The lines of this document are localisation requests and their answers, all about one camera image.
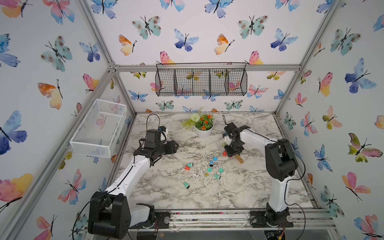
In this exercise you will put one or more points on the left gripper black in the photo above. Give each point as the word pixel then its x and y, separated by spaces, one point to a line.
pixel 171 148

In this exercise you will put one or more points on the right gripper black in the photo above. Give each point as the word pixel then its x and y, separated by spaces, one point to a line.
pixel 229 152

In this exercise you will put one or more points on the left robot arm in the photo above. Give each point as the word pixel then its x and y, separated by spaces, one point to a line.
pixel 110 214

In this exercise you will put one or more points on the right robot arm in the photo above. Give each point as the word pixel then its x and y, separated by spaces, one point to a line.
pixel 281 165

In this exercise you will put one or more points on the green stamp lying apart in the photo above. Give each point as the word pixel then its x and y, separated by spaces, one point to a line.
pixel 186 185

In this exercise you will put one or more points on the white pot with flowers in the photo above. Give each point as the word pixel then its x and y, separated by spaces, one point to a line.
pixel 201 123

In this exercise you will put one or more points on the green garden fork wooden handle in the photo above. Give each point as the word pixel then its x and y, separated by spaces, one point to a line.
pixel 239 158

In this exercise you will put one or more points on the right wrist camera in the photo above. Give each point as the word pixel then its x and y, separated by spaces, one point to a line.
pixel 227 139

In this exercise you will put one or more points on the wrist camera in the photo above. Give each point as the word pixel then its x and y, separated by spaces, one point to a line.
pixel 227 139
pixel 163 134

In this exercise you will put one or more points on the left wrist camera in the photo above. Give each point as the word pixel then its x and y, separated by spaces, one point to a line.
pixel 163 134

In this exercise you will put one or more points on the black wire wall basket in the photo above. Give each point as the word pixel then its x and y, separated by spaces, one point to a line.
pixel 201 80

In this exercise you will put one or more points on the white mesh wall basket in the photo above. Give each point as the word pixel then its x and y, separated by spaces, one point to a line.
pixel 98 132

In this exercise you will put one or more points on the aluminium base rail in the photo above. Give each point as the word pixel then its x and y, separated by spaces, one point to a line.
pixel 243 219

